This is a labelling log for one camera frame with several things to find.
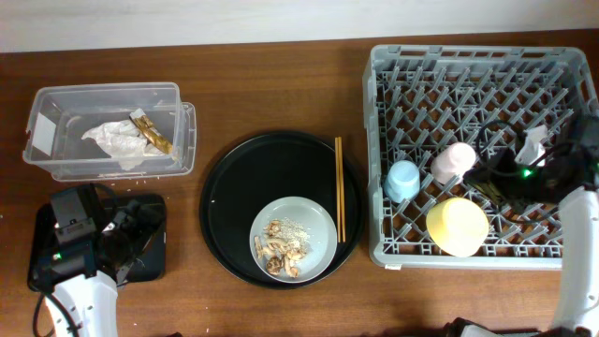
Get wooden chopstick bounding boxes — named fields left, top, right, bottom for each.
left=336, top=137, right=346, bottom=242
left=334, top=137, right=342, bottom=243

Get round black serving tray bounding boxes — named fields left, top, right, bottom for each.
left=199, top=131, right=337, bottom=289

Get black rectangular tray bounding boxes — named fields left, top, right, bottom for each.
left=27, top=194, right=167, bottom=292

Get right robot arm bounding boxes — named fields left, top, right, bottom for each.
left=464, top=112, right=598, bottom=336

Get clear plastic waste bin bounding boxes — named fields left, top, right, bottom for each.
left=22, top=82, right=197, bottom=182

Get pink cup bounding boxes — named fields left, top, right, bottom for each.
left=431, top=142, right=477, bottom=184

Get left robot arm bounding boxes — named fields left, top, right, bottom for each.
left=27, top=183, right=167, bottom=336

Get grey plate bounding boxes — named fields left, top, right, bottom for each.
left=249, top=197, right=337, bottom=286

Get white tissue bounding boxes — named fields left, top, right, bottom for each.
left=81, top=120, right=163, bottom=171

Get grey dishwasher rack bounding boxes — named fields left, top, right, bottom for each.
left=363, top=45, right=598, bottom=271

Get yellow bowl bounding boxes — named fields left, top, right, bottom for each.
left=426, top=198, right=489, bottom=257

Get light blue cup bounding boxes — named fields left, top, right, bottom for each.
left=383, top=160, right=420, bottom=203

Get food scraps on plate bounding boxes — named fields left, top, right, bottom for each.
left=253, top=218, right=310, bottom=280

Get gold foil wrapper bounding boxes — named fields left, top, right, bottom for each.
left=129, top=109, right=173, bottom=154

